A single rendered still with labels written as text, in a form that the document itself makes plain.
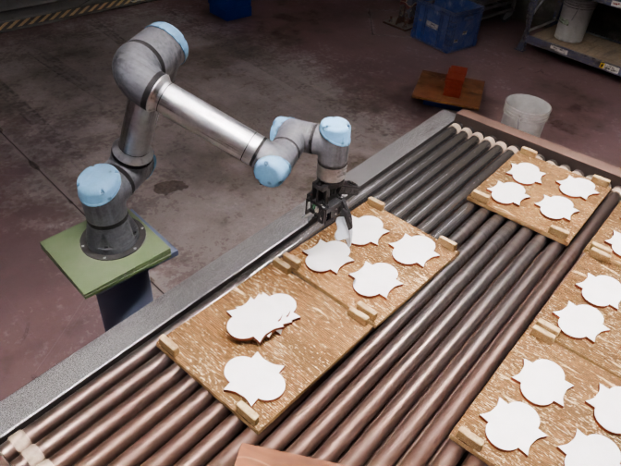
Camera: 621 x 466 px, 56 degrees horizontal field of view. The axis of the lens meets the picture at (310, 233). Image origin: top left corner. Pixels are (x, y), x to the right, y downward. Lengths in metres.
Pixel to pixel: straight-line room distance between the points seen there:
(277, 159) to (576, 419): 0.88
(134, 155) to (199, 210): 1.71
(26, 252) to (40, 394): 1.90
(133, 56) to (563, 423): 1.26
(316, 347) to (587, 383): 0.65
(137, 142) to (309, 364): 0.76
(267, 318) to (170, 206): 2.06
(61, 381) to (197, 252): 1.74
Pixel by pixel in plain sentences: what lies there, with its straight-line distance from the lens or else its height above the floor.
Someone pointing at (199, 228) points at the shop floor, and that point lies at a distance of 3.27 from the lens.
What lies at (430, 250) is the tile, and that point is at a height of 0.95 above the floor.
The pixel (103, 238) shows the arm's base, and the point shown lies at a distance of 1.76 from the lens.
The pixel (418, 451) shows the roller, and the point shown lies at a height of 0.92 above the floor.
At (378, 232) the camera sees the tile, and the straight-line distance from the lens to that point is 1.78.
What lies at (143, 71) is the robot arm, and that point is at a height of 1.49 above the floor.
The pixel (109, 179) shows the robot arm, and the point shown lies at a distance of 1.68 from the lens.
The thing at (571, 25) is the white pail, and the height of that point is 0.29.
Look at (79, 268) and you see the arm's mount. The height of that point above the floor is 0.89.
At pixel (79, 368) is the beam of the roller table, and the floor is 0.92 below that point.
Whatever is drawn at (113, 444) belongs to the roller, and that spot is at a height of 0.92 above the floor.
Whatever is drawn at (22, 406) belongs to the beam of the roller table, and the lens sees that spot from 1.47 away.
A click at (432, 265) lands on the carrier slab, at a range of 1.72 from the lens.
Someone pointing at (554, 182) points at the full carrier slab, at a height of 0.94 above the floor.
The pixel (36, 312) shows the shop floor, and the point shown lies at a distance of 2.99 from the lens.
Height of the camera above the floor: 2.05
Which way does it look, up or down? 39 degrees down
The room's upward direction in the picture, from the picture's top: 4 degrees clockwise
